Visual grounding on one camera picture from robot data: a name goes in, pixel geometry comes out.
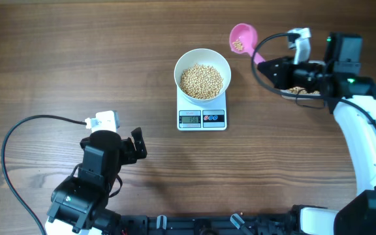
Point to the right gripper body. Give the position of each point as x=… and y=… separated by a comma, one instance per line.
x=307, y=75

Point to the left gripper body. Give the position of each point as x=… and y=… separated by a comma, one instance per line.
x=128, y=155

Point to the pink plastic measuring scoop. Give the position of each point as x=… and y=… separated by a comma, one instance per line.
x=243, y=39

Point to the white digital kitchen scale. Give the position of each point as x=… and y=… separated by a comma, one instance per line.
x=201, y=116

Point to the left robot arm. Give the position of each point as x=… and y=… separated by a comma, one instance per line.
x=79, y=202

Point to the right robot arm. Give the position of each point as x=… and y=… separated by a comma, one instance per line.
x=351, y=99

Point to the white bowl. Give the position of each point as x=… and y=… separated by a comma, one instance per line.
x=203, y=56

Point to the clear plastic container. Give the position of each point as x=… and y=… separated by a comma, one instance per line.
x=291, y=93

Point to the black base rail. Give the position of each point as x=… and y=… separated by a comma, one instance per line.
x=234, y=224

